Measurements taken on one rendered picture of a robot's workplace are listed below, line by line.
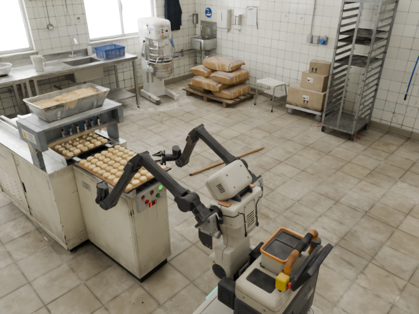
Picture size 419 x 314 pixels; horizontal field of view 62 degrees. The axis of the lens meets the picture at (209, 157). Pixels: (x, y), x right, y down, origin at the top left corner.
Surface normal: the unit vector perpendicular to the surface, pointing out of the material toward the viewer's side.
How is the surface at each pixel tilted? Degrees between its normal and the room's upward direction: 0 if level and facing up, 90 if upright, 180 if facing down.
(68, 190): 90
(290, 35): 90
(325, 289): 0
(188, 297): 0
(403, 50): 90
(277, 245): 0
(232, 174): 47
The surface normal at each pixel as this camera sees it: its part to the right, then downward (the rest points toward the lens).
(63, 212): 0.77, 0.31
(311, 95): -0.64, 0.35
